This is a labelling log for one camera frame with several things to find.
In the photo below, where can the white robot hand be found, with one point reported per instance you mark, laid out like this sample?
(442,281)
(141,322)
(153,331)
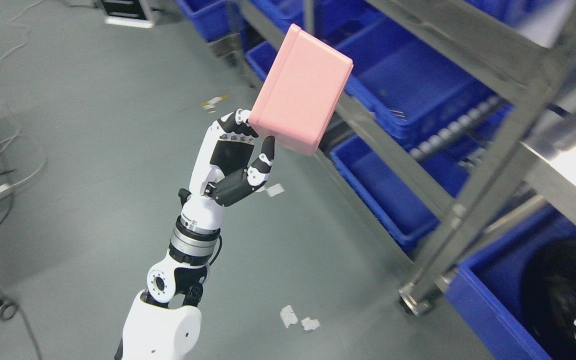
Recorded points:
(221,175)

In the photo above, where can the pink plastic storage box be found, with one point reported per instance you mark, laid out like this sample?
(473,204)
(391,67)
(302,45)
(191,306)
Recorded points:
(300,92)

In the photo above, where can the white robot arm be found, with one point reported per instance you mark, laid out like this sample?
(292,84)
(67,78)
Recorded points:
(164,320)

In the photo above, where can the blue shelf bin left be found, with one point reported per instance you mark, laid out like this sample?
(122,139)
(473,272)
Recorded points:
(413,90)

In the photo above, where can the blue shelf bin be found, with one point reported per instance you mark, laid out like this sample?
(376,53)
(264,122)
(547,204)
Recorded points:
(413,90)
(403,215)

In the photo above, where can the blue shelf bin lower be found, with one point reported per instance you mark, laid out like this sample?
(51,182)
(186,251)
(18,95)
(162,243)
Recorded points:
(403,215)

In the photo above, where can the steel shelf rack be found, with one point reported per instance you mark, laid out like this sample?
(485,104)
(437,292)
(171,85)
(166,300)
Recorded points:
(523,50)

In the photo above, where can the white paper scrap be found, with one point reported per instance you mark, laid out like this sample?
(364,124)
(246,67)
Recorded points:
(288,316)
(310,324)

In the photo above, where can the caster wheel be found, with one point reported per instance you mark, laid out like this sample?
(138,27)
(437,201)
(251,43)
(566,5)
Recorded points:
(417,305)

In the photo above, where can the blue bin with helmet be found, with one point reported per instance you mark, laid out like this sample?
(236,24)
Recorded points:
(518,294)

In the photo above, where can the black helmet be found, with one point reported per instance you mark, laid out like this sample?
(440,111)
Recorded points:
(548,298)

